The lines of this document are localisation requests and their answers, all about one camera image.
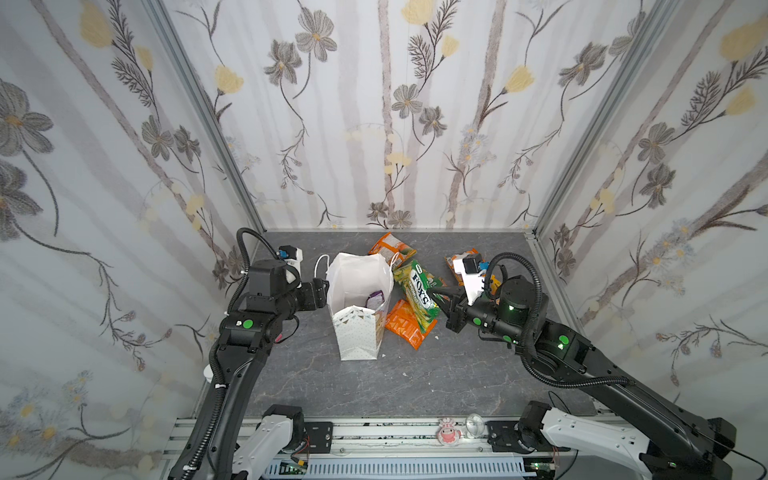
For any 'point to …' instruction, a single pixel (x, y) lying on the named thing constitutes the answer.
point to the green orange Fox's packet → (415, 282)
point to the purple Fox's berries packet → (375, 299)
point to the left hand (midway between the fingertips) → (313, 275)
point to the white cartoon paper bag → (351, 277)
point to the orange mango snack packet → (393, 250)
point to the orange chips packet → (403, 322)
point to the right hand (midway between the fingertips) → (429, 289)
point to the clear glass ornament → (475, 425)
